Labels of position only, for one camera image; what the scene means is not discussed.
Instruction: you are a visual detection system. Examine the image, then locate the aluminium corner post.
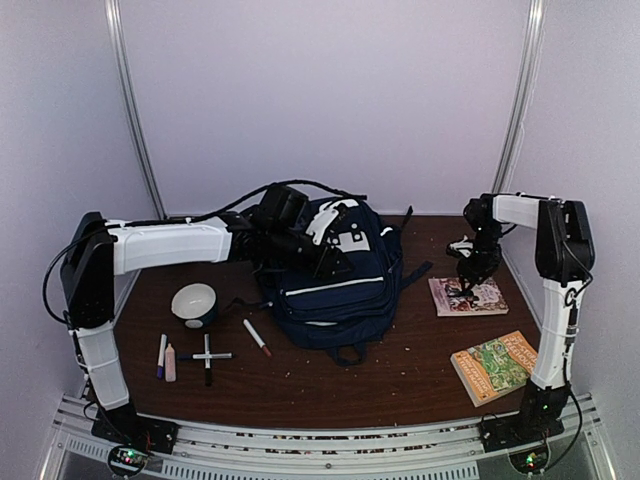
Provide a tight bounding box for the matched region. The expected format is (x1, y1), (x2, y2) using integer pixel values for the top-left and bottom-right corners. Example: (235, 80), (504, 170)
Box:
(104, 0), (167, 219)
(491, 0), (548, 194)

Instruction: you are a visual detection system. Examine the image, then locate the aluminium left corner post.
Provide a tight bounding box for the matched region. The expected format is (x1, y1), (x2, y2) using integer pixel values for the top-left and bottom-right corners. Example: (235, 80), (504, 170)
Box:
(104, 0), (167, 219)

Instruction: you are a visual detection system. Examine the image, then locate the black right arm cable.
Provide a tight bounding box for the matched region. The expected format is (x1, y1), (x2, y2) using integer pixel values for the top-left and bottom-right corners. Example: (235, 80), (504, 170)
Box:
(479, 269), (596, 461)

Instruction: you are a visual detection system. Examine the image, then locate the white marker blue cap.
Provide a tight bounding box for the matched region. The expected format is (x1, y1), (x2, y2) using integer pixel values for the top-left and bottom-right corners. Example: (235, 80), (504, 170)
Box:
(156, 333), (168, 379)

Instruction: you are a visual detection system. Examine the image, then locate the black white marker vertical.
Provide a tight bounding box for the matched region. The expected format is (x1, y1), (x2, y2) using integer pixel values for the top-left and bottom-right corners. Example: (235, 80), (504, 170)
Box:
(204, 333), (212, 387)

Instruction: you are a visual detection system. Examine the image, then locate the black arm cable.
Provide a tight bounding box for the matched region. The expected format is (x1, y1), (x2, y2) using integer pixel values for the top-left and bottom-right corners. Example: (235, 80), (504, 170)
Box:
(42, 178), (371, 326)
(479, 269), (596, 461)

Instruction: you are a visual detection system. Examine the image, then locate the blue white marker horizontal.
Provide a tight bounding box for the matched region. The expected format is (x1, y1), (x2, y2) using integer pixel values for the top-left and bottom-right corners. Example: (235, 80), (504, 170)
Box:
(177, 352), (235, 361)

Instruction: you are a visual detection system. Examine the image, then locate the orange green treehouse book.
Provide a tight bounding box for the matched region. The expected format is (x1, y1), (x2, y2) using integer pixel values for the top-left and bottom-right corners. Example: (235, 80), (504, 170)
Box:
(450, 330), (537, 407)

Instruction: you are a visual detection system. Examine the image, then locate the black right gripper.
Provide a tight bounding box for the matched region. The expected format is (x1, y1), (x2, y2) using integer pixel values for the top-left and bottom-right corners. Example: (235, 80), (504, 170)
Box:
(458, 223), (503, 286)

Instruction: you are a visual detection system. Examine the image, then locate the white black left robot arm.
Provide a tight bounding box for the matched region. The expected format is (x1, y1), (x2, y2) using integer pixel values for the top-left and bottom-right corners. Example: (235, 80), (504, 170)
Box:
(54, 180), (353, 453)

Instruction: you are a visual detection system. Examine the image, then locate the white marker red cap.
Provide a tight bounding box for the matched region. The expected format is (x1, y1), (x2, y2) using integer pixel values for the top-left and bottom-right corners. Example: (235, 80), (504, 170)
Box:
(243, 319), (272, 358)

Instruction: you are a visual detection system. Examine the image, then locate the white bowl teal outside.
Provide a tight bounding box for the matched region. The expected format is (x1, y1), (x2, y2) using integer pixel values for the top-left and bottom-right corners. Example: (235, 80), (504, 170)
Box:
(171, 283), (218, 329)

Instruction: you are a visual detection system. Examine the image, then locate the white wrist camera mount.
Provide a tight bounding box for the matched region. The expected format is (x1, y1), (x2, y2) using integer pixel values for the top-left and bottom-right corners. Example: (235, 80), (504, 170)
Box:
(445, 236), (474, 259)
(305, 199), (359, 245)

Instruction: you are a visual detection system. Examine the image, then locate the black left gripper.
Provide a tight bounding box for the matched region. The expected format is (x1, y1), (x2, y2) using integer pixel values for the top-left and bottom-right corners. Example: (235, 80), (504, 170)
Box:
(267, 225), (356, 282)

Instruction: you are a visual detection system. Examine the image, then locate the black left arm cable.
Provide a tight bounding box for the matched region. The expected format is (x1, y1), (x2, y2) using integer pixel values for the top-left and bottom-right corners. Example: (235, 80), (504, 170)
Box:
(42, 178), (371, 326)

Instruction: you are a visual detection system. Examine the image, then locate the pink white correction stick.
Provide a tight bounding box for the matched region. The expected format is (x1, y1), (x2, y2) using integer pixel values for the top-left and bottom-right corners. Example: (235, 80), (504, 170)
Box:
(164, 343), (177, 382)

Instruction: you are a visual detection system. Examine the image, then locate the pink illustrated paperback book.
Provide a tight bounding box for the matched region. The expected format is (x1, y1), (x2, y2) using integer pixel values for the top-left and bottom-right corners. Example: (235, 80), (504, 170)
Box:
(428, 277), (509, 317)

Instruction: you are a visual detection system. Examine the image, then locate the aluminium right corner post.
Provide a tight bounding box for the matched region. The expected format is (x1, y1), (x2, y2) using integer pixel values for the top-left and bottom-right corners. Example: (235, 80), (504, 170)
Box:
(491, 0), (548, 194)

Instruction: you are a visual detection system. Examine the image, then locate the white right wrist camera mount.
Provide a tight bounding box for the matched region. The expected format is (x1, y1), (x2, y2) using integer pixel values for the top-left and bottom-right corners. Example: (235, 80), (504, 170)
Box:
(445, 236), (474, 259)

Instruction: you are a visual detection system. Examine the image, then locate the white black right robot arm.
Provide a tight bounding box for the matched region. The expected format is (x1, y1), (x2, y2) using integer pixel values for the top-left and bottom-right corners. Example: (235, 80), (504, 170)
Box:
(449, 193), (595, 451)

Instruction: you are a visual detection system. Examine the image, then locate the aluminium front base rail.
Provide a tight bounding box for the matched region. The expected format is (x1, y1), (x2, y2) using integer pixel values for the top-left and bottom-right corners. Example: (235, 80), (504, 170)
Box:
(39, 392), (619, 480)

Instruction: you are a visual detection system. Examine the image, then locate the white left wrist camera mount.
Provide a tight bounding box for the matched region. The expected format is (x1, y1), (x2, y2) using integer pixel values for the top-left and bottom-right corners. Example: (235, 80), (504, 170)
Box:
(305, 199), (359, 245)

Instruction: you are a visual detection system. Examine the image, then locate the navy blue student backpack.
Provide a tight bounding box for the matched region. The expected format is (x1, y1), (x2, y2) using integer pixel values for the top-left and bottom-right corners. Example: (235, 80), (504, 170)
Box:
(254, 198), (432, 367)

